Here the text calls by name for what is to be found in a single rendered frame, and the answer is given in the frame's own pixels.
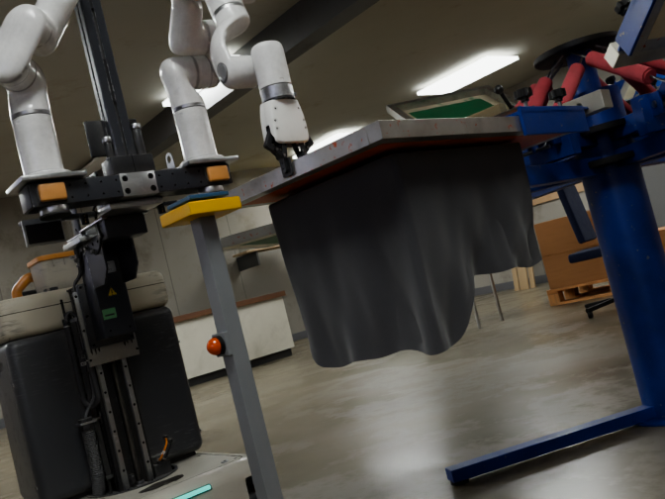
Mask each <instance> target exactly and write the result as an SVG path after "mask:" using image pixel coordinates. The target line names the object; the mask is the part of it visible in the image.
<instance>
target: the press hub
mask: <svg viewBox="0 0 665 499"><path fill-rule="evenodd" d="M617 34H618V31H608V32H601V33H596V34H592V35H589V36H585V37H582V38H578V39H575V40H572V41H570V42H567V43H565V44H562V45H560V46H557V47H555V48H553V49H551V50H548V51H546V52H545V53H543V54H541V55H540V56H539V57H538V58H537V59H536V60H535V61H534V63H533V65H534V68H535V69H538V70H550V68H551V66H552V64H553V62H554V60H556V62H557V60H558V59H559V58H560V57H561V55H563V58H562V59H561V60H560V62H559V63H558V64H557V65H556V67H555V69H556V68H558V67H559V66H560V64H561V63H564V64H563V65H562V67H565V66H568V69H569V68H570V66H571V64H573V63H579V61H580V59H581V56H579V55H576V54H573V53H570V51H574V52H577V53H580V54H583V52H584V49H585V47H588V48H587V51H586V53H585V55H587V54H588V52H590V51H592V50H594V51H597V52H601V53H604V52H603V51H602V50H601V48H597V47H595V45H599V46H607V47H608V46H609V44H610V43H614V42H615V39H616V36H617ZM581 64H583V66H584V67H585V72H584V74H583V76H582V79H581V81H580V84H579V86H578V88H577V91H576V93H575V94H576V95H575V96H574V98H573V100H574V99H576V98H579V97H581V96H584V95H586V94H589V93H591V92H594V91H596V90H599V89H609V90H610V94H611V97H612V101H613V105H614V107H613V108H610V109H608V110H605V111H602V112H599V113H597V114H594V115H591V116H589V117H586V119H587V122H588V126H589V130H590V131H589V132H584V133H580V136H581V137H589V136H596V138H597V142H598V145H597V146H594V147H591V148H588V149H585V150H582V152H581V153H579V154H576V155H575V157H576V160H577V159H584V158H592V157H599V156H601V157H602V158H600V159H596V160H593V161H590V162H589V163H588V164H589V168H596V167H602V166H604V167H605V171H606V173H605V174H602V175H598V176H595V177H592V178H587V179H582V183H583V186H584V190H585V194H586V198H587V201H588V205H589V209H590V212H591V216H592V220H593V223H594V227H595V231H596V235H597V238H598V242H599V246H600V249H601V253H602V257H603V261H604V264H605V268H606V272H607V275H608V279H609V283H610V286H611V289H612V293H613V297H614V300H615V304H616V308H617V314H618V318H619V322H620V325H621V329H622V333H623V336H624V340H625V344H626V347H627V351H628V355H629V359H630V362H631V366H632V370H633V373H634V377H635V381H636V385H637V388H638V392H639V396H640V399H641V403H642V405H646V406H653V407H654V409H655V413H656V416H657V418H654V419H651V420H648V421H645V422H642V423H639V424H636V425H637V426H643V427H664V426H665V252H664V248H663V245H662V242H661V238H660V234H659V231H658V227H657V224H656V220H655V216H654V213H653V209H652V205H651V202H650V198H649V194H648V191H647V187H646V183H645V180H644V176H643V173H642V169H641V165H640V163H639V162H637V163H634V164H630V165H626V166H622V167H618V162H621V161H623V160H626V159H629V158H631V157H634V156H635V154H634V151H633V150H629V151H625V152H622V153H618V154H615V150H617V149H620V148H622V147H625V146H627V145H630V144H632V143H634V140H633V137H632V136H630V137H628V138H625V139H620V140H616V141H611V137H610V133H609V131H612V130H614V129H616V128H618V127H621V126H623V125H625V123H626V121H625V118H623V117H624V116H626V112H625V108H624V104H623V101H622V97H621V93H620V90H619V86H617V85H608V86H603V87H602V85H601V82H600V78H599V74H598V71H597V69H596V68H594V67H592V66H589V65H587V64H586V61H585V57H584V58H583V60H582V62H581Z"/></svg>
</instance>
